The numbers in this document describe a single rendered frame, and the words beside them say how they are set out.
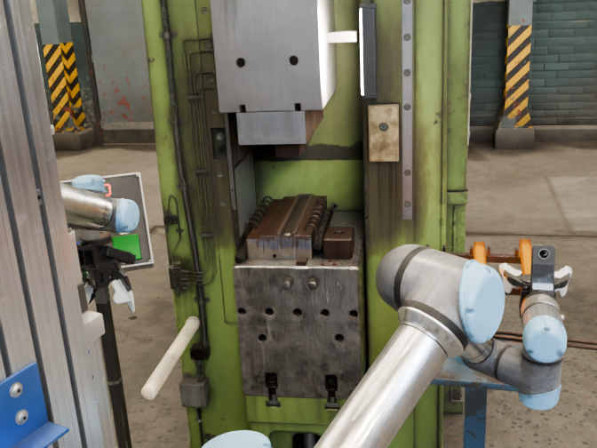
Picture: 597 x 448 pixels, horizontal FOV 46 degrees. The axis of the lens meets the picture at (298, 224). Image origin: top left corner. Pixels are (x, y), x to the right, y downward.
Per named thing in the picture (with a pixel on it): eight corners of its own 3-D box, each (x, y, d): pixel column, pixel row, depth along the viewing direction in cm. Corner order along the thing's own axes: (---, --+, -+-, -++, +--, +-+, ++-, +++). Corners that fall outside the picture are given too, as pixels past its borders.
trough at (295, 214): (294, 236, 209) (294, 232, 209) (277, 236, 210) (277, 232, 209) (313, 197, 248) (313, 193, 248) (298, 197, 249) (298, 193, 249)
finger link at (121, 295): (120, 320, 172) (99, 289, 173) (136, 310, 177) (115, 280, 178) (127, 315, 171) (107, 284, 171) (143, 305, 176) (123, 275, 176)
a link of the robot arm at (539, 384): (517, 380, 145) (520, 333, 142) (567, 402, 137) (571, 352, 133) (495, 396, 140) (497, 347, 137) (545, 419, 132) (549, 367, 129)
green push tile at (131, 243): (142, 258, 201) (138, 233, 202) (115, 262, 199) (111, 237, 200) (142, 259, 202) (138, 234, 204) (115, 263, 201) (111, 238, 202)
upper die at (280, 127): (306, 144, 199) (305, 110, 196) (238, 145, 202) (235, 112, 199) (323, 117, 239) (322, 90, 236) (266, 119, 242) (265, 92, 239)
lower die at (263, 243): (312, 259, 210) (310, 233, 208) (247, 259, 214) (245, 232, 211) (327, 216, 250) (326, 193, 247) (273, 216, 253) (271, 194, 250)
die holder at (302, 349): (362, 400, 217) (358, 267, 203) (242, 395, 223) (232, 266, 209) (371, 319, 269) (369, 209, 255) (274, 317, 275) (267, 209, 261)
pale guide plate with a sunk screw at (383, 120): (399, 161, 209) (398, 105, 204) (369, 162, 210) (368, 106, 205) (399, 160, 211) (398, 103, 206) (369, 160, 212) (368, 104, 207)
